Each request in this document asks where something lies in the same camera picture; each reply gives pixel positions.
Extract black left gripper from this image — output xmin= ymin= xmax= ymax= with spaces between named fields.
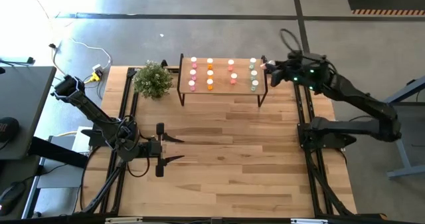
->
xmin=145 ymin=122 xmax=185 ymax=178

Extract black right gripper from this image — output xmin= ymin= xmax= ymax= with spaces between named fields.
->
xmin=264 ymin=58 xmax=305 ymax=88

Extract green plant in black pot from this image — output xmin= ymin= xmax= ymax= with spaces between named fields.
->
xmin=131 ymin=60 xmax=174 ymax=100

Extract white label strip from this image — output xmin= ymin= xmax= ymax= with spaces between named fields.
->
xmin=290 ymin=218 xmax=325 ymax=224
xmin=105 ymin=217 xmax=143 ymax=224

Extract white box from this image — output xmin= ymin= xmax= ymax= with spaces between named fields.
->
xmin=71 ymin=126 xmax=97 ymax=152

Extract yellow power plug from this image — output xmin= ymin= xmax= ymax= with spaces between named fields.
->
xmin=86 ymin=72 xmax=102 ymax=84

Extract black desk support beam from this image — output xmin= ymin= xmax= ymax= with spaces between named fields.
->
xmin=28 ymin=136 xmax=90 ymax=169

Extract grey desk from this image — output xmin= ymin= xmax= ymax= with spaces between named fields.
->
xmin=0 ymin=65 xmax=57 ymax=161

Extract black computer mouse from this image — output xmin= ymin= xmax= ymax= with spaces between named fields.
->
xmin=0 ymin=181 xmax=27 ymax=215

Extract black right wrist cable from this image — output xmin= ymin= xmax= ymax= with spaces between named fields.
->
xmin=280 ymin=28 xmax=303 ymax=55

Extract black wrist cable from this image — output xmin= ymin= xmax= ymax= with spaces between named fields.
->
xmin=280 ymin=28 xmax=303 ymax=55
xmin=126 ymin=116 xmax=151 ymax=179

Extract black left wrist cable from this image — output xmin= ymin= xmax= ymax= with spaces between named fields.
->
xmin=126 ymin=116 xmax=151 ymax=179

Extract wooden shelf black metal frame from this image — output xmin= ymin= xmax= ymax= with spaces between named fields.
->
xmin=177 ymin=53 xmax=269 ymax=108

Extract black aluminium rig frame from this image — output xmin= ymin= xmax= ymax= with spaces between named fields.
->
xmin=75 ymin=65 xmax=389 ymax=224

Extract white power cable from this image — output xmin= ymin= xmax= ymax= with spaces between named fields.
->
xmin=49 ymin=37 xmax=113 ymax=70

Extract grey-blue table leg frame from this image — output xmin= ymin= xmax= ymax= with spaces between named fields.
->
xmin=384 ymin=76 xmax=425 ymax=180

